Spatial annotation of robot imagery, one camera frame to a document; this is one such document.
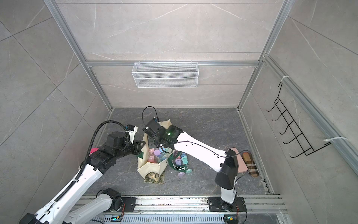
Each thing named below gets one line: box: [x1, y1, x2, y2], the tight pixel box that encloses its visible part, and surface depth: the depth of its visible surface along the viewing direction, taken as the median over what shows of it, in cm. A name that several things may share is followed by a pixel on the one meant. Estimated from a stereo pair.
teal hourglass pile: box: [180, 152, 189, 165], surface depth 89 cm
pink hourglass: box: [147, 148, 157, 164], surface depth 86 cm
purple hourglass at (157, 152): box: [153, 149, 162, 157], surface depth 88 cm
